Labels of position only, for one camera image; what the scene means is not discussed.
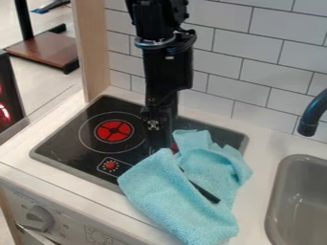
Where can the toy stove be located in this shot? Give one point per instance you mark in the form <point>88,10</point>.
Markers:
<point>85,140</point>

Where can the tap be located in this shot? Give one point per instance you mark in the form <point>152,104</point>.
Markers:
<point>313,111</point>

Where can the brown wooden stand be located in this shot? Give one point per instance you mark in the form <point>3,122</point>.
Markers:
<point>47,48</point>

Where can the light blue cloth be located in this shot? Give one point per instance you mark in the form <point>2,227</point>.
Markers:
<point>179,197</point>

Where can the toy sink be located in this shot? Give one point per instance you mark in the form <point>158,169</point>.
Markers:
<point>300,204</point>

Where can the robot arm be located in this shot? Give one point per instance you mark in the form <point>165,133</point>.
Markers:
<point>153,19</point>

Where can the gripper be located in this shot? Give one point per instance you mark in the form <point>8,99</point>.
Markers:
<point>166,70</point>

